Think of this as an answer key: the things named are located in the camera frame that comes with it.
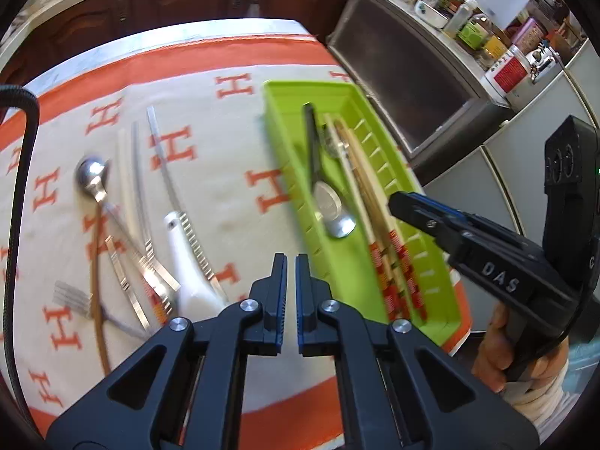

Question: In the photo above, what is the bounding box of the dark wooden kitchen cabinet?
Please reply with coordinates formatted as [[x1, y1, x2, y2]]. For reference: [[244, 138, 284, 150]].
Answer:
[[0, 0, 354, 87]]

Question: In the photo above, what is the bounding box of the yellow bottle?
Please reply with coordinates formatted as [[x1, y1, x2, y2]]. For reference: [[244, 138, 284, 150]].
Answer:
[[475, 35, 509, 72]]

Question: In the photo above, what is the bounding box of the person's right forearm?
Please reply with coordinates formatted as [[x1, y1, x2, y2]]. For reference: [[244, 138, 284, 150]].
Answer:
[[508, 375, 578, 438]]

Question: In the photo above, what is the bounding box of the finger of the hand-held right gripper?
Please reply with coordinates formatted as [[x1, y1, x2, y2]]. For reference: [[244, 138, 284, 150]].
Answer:
[[389, 191, 474, 256], [412, 193, 488, 227]]

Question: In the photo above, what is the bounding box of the person's right hand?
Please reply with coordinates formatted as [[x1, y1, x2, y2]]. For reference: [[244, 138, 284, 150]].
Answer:
[[472, 301, 571, 397]]

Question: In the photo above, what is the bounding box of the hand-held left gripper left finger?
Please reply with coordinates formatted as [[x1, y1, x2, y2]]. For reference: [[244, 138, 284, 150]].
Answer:
[[44, 253, 288, 450]]

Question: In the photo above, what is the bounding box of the pale blue table cover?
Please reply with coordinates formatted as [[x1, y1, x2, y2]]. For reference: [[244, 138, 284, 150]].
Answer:
[[19, 19, 324, 99]]

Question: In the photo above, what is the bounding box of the white plastic bottle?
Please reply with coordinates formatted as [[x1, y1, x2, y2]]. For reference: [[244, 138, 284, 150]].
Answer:
[[443, 0, 479, 38]]

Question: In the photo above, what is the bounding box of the large metal spoon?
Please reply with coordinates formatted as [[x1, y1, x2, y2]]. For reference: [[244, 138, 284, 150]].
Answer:
[[302, 103, 358, 240]]

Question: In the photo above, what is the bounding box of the brown wooden chopstick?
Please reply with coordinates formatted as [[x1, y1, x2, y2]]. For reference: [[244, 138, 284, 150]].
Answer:
[[89, 222, 111, 377]]

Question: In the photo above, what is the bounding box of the pale grey appliance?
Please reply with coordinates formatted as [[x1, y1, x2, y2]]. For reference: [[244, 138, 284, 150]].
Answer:
[[422, 33, 600, 338]]

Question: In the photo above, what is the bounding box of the metal fork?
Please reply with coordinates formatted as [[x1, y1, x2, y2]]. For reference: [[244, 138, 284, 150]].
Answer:
[[53, 281, 153, 341]]

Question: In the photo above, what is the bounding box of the white bowl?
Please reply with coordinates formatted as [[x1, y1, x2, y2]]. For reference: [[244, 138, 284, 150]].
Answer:
[[415, 0, 451, 29]]

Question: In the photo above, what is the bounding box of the green plastic tray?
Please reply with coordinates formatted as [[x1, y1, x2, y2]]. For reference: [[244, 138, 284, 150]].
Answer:
[[262, 79, 462, 342]]

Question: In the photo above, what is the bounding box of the white ceramic spoon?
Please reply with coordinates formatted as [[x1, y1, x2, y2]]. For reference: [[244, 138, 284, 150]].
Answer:
[[163, 211, 225, 320]]

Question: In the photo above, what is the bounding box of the orange white printed blanket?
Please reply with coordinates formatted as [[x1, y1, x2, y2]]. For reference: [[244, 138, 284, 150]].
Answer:
[[0, 33, 470, 439]]

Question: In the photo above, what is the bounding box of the white jar red label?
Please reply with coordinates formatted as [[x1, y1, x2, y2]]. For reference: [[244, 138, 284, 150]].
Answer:
[[485, 44, 531, 98]]

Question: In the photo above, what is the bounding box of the green label bottle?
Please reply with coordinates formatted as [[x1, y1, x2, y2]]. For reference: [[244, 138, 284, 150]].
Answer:
[[457, 14, 493, 51]]

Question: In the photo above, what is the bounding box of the black braided cable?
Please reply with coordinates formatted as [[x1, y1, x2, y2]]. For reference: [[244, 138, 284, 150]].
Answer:
[[0, 85, 41, 404]]

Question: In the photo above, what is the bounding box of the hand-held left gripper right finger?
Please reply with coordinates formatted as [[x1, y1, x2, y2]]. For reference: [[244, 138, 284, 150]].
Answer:
[[296, 254, 540, 450]]

